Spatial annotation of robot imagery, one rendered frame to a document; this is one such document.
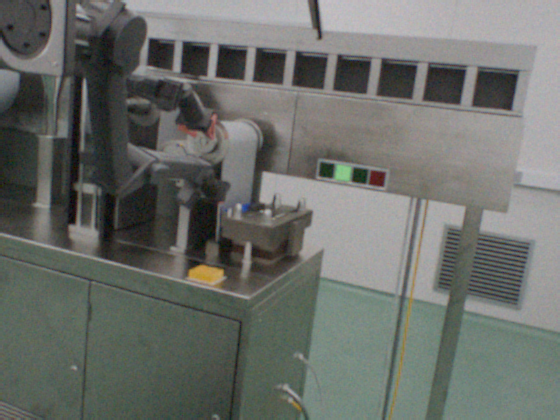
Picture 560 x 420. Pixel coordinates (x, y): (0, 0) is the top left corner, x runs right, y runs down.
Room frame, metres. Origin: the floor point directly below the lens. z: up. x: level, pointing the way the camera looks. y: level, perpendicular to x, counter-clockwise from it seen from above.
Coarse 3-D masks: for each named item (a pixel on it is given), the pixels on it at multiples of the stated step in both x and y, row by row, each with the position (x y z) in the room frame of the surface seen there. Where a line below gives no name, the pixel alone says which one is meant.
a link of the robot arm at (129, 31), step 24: (120, 24) 0.79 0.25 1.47; (144, 24) 0.83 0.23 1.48; (120, 48) 0.80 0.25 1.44; (96, 72) 0.85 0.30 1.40; (120, 72) 0.84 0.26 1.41; (96, 96) 0.89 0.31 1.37; (120, 96) 0.92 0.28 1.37; (96, 120) 0.93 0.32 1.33; (120, 120) 0.95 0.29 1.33; (96, 144) 0.97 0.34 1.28; (120, 144) 0.99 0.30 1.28; (96, 168) 1.03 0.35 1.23; (120, 168) 1.03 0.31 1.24; (144, 168) 1.09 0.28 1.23; (120, 192) 1.04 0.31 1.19
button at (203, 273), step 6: (192, 270) 1.42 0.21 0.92; (198, 270) 1.43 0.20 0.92; (204, 270) 1.43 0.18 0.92; (210, 270) 1.44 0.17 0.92; (216, 270) 1.45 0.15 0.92; (222, 270) 1.46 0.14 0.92; (192, 276) 1.42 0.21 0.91; (198, 276) 1.41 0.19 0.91; (204, 276) 1.40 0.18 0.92; (210, 276) 1.40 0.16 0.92; (216, 276) 1.42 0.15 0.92; (210, 282) 1.40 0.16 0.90
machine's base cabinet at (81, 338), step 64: (0, 256) 1.66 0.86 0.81; (0, 320) 1.66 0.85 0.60; (64, 320) 1.57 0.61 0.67; (128, 320) 1.49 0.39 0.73; (192, 320) 1.42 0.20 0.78; (256, 320) 1.39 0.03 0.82; (0, 384) 1.65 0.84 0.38; (64, 384) 1.56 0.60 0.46; (128, 384) 1.48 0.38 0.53; (192, 384) 1.41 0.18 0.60; (256, 384) 1.46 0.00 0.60
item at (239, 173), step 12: (228, 168) 1.73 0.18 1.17; (240, 168) 1.81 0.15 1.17; (252, 168) 1.90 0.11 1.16; (228, 180) 1.73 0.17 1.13; (240, 180) 1.82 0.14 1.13; (252, 180) 1.91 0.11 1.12; (228, 192) 1.74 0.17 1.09; (240, 192) 1.83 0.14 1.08; (228, 204) 1.75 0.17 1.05; (240, 204) 1.84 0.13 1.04
